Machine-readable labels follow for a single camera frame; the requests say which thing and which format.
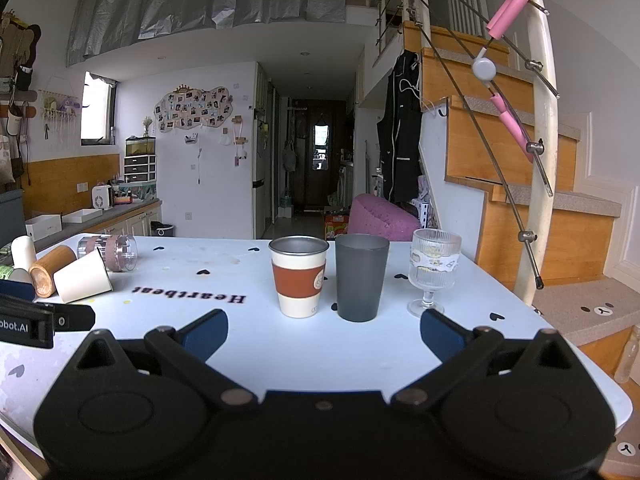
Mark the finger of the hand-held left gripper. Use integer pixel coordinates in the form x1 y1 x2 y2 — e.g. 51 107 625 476
52 304 96 332
0 280 36 302

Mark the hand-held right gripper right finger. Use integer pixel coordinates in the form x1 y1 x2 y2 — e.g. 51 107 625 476
392 309 583 407

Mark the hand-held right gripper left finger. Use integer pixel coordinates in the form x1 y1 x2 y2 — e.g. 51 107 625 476
65 309 257 406

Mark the white paper cup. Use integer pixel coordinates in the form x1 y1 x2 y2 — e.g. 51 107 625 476
53 249 114 304

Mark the white cylindrical cup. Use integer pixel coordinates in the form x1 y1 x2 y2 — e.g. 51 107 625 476
11 235 37 282

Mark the bamboo wooden cup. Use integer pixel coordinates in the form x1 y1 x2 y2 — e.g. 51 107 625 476
28 244 79 298

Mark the clear glass pink-banded cup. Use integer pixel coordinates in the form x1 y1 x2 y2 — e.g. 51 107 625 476
77 234 139 273

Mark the dark grey plastic cup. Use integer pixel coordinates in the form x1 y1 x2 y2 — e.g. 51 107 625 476
334 233 390 323

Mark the white cup orange sleeve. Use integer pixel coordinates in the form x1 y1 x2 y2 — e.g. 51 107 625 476
268 235 330 319

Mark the white cardboard box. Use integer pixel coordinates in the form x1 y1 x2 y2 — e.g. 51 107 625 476
24 213 63 242

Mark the ribbed glass goblet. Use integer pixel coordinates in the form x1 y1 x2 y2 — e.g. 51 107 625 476
407 228 462 319

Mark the flat white tray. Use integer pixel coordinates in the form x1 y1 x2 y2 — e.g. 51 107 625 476
62 208 104 224

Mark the kitchen counter cabinet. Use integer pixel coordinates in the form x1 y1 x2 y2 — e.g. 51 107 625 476
30 199 163 253

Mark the pink beanbag chair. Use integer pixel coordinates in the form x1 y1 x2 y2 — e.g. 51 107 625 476
347 193 422 242

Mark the red cardboard box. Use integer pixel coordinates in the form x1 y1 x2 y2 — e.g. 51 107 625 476
324 214 350 241

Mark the small drawer organiser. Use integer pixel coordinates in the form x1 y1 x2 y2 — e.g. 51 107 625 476
123 155 157 184

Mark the wooden staircase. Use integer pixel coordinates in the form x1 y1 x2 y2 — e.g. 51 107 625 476
402 21 640 376

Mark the white refrigerator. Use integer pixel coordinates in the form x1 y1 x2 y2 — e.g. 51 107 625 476
251 62 275 240

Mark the glass fish tank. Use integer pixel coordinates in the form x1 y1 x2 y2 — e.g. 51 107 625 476
124 137 156 157

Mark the white hanging jewellery rack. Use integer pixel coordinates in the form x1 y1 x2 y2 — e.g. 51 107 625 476
39 89 82 137

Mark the clear plastic bottle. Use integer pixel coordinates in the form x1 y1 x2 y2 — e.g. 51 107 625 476
614 324 640 385

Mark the window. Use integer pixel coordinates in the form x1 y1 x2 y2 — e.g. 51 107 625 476
81 71 118 145

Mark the black hanging coat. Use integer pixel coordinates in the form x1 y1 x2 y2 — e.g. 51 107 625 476
376 50 424 206

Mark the dark entrance door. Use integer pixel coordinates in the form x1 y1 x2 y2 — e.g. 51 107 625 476
304 102 347 212

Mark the short pink foam tube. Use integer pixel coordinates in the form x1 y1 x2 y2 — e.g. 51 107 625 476
491 94 536 163

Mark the cloud-shaped photo board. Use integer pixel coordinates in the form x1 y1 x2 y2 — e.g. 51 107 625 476
153 85 235 134

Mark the grey pleated curtain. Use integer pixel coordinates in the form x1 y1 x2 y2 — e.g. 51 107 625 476
66 0 347 67

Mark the long pink foam tube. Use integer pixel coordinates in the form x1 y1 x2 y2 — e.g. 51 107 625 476
486 0 532 40

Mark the hanging wall organiser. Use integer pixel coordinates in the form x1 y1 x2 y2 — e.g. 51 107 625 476
0 10 42 193

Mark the white stair railing post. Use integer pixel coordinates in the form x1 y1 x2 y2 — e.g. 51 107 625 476
514 0 559 307

